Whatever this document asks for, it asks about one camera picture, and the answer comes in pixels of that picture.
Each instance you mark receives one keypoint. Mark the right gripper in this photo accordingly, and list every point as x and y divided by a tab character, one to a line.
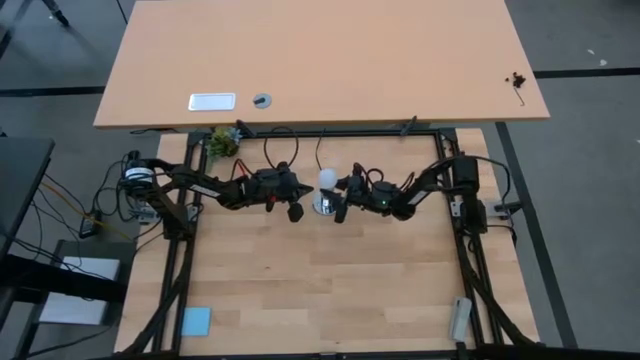
372	197

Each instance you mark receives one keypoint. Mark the potted green plant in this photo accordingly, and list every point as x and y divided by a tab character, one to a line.
222	142

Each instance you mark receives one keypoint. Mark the black stand leg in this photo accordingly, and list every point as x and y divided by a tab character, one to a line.
55	12

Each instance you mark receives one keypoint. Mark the grey cart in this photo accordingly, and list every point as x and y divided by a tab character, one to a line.
100	248

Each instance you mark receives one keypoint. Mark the dark clamp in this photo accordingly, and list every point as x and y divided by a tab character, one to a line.
245	127
408	125

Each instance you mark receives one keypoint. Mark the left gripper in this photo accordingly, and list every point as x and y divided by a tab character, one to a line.
272	192

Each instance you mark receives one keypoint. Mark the white box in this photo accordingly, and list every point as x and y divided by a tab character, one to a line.
75	312

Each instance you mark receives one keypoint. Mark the black power adapter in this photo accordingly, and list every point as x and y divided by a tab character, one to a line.
89	227

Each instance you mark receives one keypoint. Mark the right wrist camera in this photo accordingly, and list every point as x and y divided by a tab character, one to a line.
357	170

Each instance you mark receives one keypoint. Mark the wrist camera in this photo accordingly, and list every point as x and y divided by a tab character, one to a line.
357	170
270	177

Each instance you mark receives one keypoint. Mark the black side desk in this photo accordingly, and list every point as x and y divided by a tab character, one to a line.
20	170

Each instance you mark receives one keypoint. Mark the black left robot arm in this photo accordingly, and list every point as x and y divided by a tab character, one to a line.
200	187

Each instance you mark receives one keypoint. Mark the black aluminium table frame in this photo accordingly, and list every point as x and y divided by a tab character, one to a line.
425	133

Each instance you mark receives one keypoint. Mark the white lightbulb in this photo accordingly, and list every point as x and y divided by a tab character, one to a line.
327	178

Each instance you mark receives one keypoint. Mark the blue square pad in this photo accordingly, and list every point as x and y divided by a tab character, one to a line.
196	321

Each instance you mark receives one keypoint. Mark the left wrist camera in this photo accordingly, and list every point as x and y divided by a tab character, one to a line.
270	177

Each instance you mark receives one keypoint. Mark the black desk foot bar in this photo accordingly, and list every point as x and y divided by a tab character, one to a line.
50	282

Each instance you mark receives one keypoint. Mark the grey rectangular device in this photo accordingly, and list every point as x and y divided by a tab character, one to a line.
460	319

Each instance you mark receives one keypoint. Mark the white rectangular tray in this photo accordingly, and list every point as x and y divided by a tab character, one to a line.
211	102

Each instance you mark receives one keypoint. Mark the light wooden desk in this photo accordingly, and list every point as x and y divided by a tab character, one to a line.
325	50

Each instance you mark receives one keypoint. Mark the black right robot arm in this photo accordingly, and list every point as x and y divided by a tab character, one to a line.
425	185

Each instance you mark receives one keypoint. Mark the chrome lamp socket base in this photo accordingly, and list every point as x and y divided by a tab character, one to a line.
322	207

